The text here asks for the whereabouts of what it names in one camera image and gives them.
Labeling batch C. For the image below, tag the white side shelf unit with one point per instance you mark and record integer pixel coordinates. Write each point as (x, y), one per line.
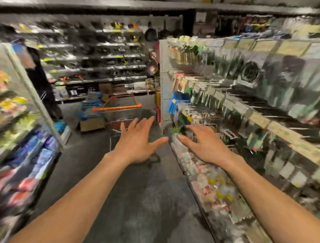
(30, 85)

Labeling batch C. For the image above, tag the background cookware shelf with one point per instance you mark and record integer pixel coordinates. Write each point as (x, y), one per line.
(90, 60)

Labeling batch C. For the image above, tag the person's left hand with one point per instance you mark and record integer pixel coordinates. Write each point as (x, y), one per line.
(137, 142)

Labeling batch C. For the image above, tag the person's right hand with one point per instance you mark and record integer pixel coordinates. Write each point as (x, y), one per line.
(210, 147)

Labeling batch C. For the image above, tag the group of colourful packets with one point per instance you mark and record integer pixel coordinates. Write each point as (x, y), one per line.
(20, 160)

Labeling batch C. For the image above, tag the blue boxes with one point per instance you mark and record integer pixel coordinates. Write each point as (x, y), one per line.
(60, 127)

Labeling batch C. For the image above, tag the white display platform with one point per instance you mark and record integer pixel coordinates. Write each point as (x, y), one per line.
(66, 136)

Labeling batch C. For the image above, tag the rows of hanging utensil packets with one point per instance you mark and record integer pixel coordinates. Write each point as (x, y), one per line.
(280, 95)

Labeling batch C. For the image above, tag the large open cardboard box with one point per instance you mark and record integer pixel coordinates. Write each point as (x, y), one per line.
(92, 125)

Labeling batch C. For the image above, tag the kitchen tools display rack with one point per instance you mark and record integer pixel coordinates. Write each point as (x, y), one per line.
(164, 100)

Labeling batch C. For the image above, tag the person's left forearm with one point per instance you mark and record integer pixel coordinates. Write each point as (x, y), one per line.
(70, 210)

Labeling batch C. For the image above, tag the black frying pan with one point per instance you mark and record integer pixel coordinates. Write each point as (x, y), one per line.
(153, 68)

